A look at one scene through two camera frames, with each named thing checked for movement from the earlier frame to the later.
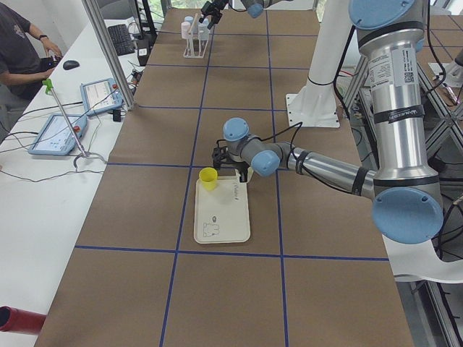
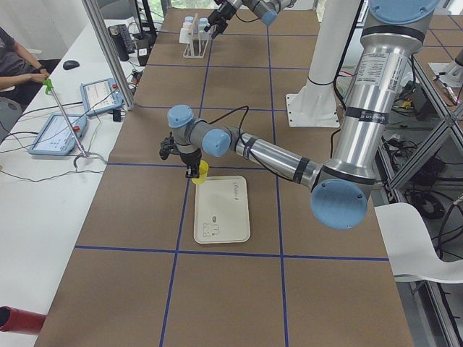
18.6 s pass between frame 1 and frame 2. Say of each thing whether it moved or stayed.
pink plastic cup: stayed
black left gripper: moved
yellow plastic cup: moved
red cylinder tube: stayed
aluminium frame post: stayed
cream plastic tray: stayed
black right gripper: moved
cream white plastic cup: moved
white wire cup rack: stayed
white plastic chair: stayed
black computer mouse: stayed
